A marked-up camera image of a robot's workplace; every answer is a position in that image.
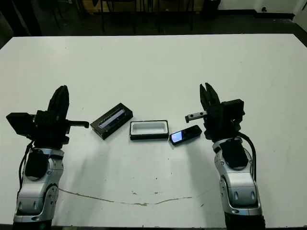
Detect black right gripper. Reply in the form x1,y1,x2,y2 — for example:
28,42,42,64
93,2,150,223
184,83,242,144

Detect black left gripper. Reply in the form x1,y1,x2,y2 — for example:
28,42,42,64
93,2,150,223
32,85,90,147

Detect black phone-like camera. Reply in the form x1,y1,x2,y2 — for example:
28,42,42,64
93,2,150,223
169,125,201,146

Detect black box lid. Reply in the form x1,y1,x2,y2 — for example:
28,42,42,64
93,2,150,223
90,103,134,141

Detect black box base white insert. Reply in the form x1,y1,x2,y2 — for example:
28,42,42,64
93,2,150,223
129,119,170,141

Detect black mesh chair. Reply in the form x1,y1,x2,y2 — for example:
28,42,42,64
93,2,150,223
157,0,195,32
100,0,138,33

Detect black waste bin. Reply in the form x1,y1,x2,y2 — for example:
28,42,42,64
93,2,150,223
201,0,221,20

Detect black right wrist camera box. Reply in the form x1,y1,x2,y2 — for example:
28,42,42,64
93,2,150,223
222,98,246,127

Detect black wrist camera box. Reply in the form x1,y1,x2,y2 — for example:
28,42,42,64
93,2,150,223
222,98,246,127
6,112,36,141

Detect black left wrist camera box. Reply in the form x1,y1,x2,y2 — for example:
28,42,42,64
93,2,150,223
6,112,36,141

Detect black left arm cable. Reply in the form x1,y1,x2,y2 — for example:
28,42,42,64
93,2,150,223
19,141,34,190

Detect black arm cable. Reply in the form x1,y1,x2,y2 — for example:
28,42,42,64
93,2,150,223
236,133,257,185
19,141,34,190

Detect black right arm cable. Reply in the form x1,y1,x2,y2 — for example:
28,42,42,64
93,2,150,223
236,133,257,185

